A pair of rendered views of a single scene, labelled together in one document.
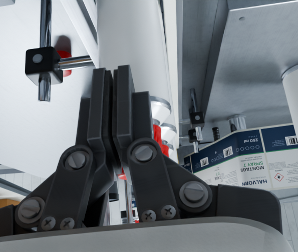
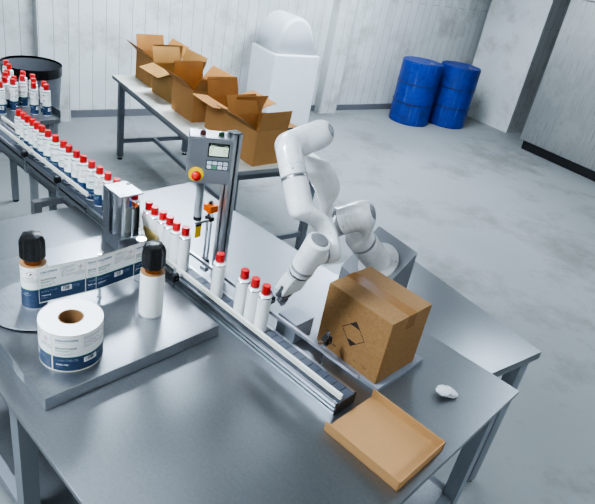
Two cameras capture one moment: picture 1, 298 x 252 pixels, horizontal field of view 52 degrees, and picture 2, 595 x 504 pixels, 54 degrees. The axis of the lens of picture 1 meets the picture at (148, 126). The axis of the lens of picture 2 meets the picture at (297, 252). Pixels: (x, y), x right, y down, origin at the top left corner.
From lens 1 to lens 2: 2.00 m
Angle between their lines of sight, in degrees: 44
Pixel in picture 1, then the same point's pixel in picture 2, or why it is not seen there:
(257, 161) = (138, 257)
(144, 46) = (265, 308)
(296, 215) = not seen: outside the picture
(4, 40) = not seen: hidden behind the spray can
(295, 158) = (120, 263)
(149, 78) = (266, 303)
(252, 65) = (182, 310)
